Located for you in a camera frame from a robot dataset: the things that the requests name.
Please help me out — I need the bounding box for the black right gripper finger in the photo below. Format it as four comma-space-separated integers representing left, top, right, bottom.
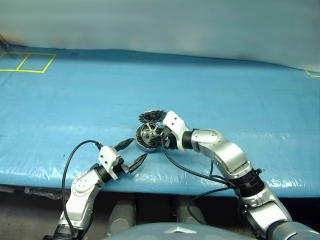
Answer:
152, 133, 166, 148

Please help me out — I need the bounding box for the blue plastic table cover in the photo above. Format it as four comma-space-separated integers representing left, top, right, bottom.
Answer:
0, 43, 320, 198

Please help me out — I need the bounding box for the motor stator with copper windings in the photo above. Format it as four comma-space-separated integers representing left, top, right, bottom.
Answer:
134, 124, 151, 152

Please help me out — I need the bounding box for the grey rounded shape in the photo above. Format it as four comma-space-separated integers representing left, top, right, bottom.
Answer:
174, 198, 207, 226
107, 199, 137, 236

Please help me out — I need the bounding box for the grey-blue robot torso with emblem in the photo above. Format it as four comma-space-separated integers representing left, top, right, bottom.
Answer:
102, 222, 251, 240

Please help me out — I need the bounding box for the silver spoked motor rotor bell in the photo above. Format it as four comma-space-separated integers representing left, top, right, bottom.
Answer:
140, 122, 163, 151

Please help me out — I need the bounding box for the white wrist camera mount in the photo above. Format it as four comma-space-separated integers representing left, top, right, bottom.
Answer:
97, 146, 123, 180
161, 110, 190, 152

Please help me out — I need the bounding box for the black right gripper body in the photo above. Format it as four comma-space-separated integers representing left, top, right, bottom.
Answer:
161, 127, 180, 150

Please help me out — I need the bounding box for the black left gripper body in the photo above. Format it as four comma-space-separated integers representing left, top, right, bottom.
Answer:
112, 154, 132, 177

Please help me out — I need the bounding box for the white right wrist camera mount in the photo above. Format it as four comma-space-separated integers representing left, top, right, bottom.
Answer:
161, 110, 190, 152

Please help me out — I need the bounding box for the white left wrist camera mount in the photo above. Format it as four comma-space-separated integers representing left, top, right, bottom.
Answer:
97, 146, 123, 180

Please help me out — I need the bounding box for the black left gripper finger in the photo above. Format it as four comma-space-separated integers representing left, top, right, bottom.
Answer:
128, 153, 148, 173
115, 137, 135, 151

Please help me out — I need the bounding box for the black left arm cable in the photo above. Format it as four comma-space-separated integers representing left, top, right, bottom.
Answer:
61, 140, 105, 240

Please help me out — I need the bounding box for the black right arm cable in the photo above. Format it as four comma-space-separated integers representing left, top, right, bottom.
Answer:
161, 136, 242, 226

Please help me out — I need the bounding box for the dark gear disc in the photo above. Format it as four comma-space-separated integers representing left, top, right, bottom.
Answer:
138, 109, 167, 123

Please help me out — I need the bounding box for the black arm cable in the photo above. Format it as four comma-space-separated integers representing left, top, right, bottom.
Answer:
61, 140, 105, 240
161, 136, 242, 226

